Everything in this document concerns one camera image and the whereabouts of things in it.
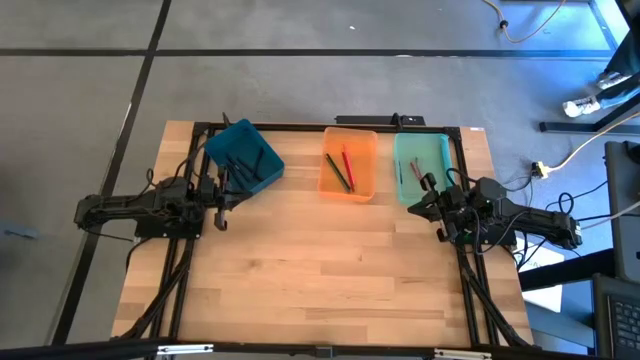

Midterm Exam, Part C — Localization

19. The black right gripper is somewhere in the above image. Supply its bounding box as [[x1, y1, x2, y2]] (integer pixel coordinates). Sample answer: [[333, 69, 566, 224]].
[[406, 172, 472, 245]]

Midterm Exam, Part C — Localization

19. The grey case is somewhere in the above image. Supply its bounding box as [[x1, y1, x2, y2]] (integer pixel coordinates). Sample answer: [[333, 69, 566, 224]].
[[604, 140, 640, 285]]

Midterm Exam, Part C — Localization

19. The dark laptop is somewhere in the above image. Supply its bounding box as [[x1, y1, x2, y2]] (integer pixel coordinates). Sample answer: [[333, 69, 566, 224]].
[[591, 273, 640, 360]]

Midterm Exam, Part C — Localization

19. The grey floor scrap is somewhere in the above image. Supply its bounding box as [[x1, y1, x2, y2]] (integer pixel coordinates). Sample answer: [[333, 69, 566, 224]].
[[2, 224, 35, 242]]

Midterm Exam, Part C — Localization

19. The black overhead beam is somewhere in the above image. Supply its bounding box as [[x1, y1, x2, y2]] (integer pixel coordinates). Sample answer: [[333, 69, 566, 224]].
[[0, 338, 640, 360]]

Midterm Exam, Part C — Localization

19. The white paper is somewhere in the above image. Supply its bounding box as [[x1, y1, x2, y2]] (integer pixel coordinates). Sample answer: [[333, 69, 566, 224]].
[[519, 243, 565, 314]]

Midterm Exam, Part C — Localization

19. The black floor beam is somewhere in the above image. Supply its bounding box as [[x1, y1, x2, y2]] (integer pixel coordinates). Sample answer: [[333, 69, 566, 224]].
[[518, 248, 615, 292]]

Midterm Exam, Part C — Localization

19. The blue plastic bin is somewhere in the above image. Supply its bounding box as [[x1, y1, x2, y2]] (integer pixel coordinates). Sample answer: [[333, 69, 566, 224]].
[[203, 117, 287, 201]]

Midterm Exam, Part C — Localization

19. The black camera bar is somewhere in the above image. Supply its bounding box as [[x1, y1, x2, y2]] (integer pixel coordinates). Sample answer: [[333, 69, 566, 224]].
[[335, 113, 427, 128]]

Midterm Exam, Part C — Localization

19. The teal translucent plastic bin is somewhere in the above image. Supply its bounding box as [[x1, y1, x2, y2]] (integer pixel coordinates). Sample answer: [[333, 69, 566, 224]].
[[392, 131, 459, 207]]

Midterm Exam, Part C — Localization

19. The person's white shoe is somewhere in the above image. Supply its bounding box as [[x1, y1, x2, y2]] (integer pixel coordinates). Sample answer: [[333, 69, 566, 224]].
[[561, 95, 602, 119], [595, 70, 627, 91]]

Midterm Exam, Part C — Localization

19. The silver bracket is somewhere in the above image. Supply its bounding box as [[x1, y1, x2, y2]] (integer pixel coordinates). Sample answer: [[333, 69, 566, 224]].
[[156, 343, 215, 356], [433, 348, 493, 360]]

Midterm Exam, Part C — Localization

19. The green pencil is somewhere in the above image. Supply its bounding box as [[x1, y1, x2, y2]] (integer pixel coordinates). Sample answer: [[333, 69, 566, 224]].
[[325, 153, 351, 194]]

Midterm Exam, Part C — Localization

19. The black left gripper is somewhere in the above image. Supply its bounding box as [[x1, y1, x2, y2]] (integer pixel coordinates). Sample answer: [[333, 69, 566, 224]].
[[201, 165, 253, 233]]

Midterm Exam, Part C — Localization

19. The yellow white cable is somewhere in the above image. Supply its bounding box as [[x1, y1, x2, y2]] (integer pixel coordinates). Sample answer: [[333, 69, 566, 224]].
[[546, 110, 640, 174]]

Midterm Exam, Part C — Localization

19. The orange translucent plastic bin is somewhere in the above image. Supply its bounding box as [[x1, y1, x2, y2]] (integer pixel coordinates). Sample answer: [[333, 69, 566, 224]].
[[317, 125, 379, 203]]

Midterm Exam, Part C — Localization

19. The black desk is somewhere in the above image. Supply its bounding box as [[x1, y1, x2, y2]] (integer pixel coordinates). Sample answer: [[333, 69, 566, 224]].
[[538, 92, 640, 135]]

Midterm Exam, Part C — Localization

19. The person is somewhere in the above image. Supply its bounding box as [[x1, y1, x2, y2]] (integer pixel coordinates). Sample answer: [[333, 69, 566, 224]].
[[597, 27, 640, 109]]

